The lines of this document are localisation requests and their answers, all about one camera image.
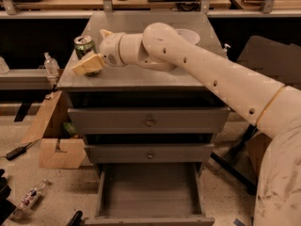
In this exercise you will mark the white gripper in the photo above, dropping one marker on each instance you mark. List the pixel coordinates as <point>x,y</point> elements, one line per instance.
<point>109,51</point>

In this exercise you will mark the green soda can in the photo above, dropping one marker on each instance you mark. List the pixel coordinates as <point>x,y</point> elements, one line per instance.
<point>82,46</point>

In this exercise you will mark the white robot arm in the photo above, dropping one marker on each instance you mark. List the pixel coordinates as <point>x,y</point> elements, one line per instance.
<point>271,106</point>

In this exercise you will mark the grey top drawer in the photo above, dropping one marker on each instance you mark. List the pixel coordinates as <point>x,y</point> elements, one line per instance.
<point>89,121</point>

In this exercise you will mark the grey drawer cabinet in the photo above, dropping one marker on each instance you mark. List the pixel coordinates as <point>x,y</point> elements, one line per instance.
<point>149,135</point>

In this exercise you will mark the open grey bottom drawer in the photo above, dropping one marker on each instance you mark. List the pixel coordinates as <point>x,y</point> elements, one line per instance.
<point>155,194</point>

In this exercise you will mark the clear plastic bottle on shelf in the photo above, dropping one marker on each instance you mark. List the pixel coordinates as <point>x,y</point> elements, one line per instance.
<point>51,65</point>

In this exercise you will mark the grey low shelf left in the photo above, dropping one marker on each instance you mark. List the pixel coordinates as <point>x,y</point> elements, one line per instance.
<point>27,79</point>

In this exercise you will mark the white ceramic bowl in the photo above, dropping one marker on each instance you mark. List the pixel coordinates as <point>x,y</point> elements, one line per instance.
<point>188,36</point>

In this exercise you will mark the cardboard box left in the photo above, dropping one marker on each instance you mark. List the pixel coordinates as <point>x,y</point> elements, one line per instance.
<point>55,152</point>

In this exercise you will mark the cardboard box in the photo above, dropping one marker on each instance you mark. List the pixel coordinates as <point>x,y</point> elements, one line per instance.
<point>256,147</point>
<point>55,152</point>

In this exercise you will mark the small white pump bottle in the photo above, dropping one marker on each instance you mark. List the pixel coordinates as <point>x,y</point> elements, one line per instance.
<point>226,48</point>

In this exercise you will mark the black power adapter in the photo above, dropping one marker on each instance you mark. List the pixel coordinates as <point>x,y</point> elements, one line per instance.
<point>15,153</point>

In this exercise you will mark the plastic bottle on floor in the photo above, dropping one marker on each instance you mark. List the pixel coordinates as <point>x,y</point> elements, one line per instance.
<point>30,198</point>

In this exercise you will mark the black chair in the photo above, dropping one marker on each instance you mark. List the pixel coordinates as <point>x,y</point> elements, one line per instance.
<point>274,59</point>

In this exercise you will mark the black object bottom left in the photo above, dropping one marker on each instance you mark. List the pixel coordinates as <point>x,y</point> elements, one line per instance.
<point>6,207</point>

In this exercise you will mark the cardboard box right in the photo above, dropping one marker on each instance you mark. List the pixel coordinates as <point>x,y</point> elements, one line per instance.
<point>256,147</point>

